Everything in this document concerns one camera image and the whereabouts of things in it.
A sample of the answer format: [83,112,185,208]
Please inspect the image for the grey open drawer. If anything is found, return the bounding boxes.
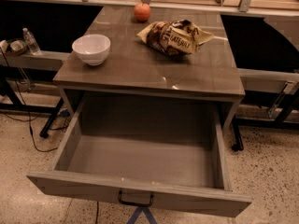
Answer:
[28,93,251,217]

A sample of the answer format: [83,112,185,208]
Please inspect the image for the black table leg right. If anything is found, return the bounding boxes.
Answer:
[232,117,244,151]

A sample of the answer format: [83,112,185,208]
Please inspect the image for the grey bench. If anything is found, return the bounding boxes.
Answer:
[0,50,69,71]
[238,68,299,94]

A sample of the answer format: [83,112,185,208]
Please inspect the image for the black floor cable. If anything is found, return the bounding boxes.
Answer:
[0,47,70,153]

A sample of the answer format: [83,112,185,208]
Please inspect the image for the grey counter cabinet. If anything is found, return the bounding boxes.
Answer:
[54,6,245,128]

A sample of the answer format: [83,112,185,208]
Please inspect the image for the black drawer handle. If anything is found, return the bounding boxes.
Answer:
[118,190,154,207]

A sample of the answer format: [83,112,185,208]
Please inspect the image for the black table leg left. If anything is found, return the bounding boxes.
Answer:
[39,99,64,138]

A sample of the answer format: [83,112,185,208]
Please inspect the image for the small bowl with items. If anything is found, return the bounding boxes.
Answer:
[0,39,27,56]

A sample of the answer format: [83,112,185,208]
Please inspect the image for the brown chip bag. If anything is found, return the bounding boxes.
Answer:
[137,20,214,56]

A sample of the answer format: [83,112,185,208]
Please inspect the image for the grey left side bench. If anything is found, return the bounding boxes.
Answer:
[0,50,69,71]

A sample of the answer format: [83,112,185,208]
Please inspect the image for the white bowl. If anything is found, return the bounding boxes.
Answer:
[72,35,111,65]

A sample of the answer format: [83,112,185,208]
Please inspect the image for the black table leg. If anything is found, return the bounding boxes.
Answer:
[232,117,244,151]
[39,99,64,138]

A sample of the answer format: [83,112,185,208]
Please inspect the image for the red apple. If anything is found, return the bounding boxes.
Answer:
[134,3,150,22]

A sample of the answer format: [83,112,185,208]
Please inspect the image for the clear plastic water bottle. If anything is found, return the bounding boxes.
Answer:
[22,28,41,55]

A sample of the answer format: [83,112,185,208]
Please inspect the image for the grey right side bench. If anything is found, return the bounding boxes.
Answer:
[238,68,299,94]

